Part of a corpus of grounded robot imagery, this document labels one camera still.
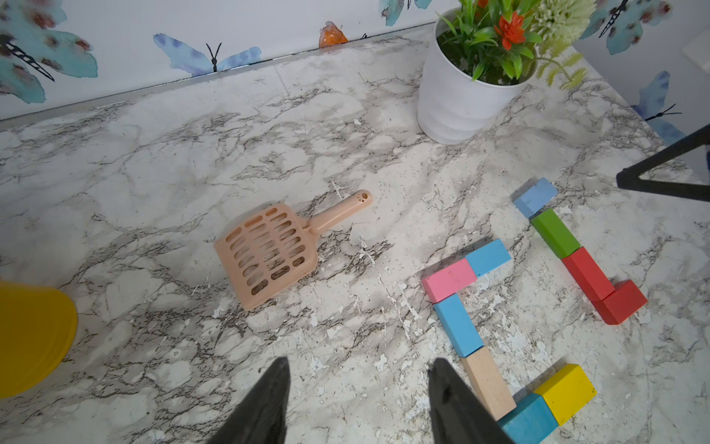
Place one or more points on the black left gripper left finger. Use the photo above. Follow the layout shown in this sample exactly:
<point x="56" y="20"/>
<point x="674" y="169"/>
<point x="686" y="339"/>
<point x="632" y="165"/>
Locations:
<point x="261" y="417"/>

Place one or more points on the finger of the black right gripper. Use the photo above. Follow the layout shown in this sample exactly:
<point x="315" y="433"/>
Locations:
<point x="630" y="178"/>

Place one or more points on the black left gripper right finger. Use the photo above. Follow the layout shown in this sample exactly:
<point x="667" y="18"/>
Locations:
<point x="456" y="414"/>

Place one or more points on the natural wood building block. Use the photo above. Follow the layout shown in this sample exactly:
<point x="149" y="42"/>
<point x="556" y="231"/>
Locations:
<point x="488" y="384"/>

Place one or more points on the teal building block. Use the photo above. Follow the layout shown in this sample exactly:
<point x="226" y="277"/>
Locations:
<point x="530" y="422"/>

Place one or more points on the pale blue building block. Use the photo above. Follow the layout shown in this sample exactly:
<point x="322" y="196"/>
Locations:
<point x="535" y="198"/>

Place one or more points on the light blue building block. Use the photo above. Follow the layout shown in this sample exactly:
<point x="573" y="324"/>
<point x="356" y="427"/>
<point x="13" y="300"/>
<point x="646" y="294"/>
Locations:
<point x="458" y="325"/>

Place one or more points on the green building block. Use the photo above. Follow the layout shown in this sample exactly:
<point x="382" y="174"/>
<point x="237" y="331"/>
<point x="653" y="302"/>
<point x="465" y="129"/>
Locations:
<point x="556" y="234"/>

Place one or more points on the red building block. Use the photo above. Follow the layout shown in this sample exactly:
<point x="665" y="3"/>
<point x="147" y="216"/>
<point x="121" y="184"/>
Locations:
<point x="621" y="304"/>
<point x="588" y="275"/>

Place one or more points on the small yellow building block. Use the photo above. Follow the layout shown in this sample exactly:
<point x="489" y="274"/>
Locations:
<point x="567" y="392"/>

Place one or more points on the pink building block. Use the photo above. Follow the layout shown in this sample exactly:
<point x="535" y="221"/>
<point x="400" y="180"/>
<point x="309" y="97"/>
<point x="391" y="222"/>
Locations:
<point x="449" y="280"/>

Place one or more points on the sky blue short block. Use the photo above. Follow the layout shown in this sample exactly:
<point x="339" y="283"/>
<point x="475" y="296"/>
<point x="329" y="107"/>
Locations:
<point x="488" y="258"/>

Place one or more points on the beige plastic slotted scoop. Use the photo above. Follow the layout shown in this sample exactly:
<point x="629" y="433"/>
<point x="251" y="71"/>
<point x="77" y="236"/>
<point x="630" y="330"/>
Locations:
<point x="274" y="248"/>

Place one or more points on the artificial green flower plant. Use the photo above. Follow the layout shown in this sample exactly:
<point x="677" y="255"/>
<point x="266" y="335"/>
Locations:
<point x="506" y="42"/>

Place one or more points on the white flower pot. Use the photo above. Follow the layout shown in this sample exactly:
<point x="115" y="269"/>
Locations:
<point x="452" y="107"/>

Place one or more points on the yellow cup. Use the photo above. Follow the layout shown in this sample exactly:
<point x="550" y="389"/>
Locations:
<point x="38" y="327"/>

